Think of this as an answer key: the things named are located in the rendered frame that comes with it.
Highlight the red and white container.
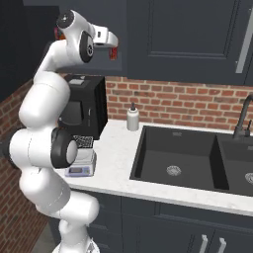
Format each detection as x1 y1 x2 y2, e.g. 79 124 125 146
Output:
109 46 120 61

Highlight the black tap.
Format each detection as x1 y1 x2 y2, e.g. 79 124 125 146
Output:
232 94 253 139

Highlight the silver wall cabinet handle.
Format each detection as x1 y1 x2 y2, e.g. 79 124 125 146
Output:
234 0 253 75

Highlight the white soap dispenser bottle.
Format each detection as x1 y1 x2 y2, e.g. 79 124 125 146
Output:
126 102 140 132

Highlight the dark small drawer front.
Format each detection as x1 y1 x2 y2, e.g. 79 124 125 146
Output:
121 196 157 217

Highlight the dark panel under sink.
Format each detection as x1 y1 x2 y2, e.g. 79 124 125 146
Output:
154 201 253 235

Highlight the black microwave oven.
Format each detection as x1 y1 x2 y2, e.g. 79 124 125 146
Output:
57 74 109 141

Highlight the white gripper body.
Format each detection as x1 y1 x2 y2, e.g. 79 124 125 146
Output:
104 29 120 48

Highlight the black double sink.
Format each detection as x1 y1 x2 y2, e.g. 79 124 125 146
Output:
128 125 253 199

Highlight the dark open wall cabinet door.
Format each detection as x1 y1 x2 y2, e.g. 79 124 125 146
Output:
0 0 61 104

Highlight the dark closed wall cabinet door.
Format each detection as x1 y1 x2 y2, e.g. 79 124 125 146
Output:
126 0 253 87

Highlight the dark base cabinet door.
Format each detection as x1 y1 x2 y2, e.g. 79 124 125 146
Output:
122 212 211 253
211 226 253 253

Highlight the grey digital scale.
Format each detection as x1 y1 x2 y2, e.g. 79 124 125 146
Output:
64 134 98 179

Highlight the silver base cabinet handle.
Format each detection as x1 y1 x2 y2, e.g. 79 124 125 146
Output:
217 237 227 253
199 233 210 253

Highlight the red and dark container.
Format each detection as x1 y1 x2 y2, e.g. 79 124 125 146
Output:
53 27 67 42

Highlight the dark open wall cabinet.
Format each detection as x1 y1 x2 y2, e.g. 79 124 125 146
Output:
23 0 128 77

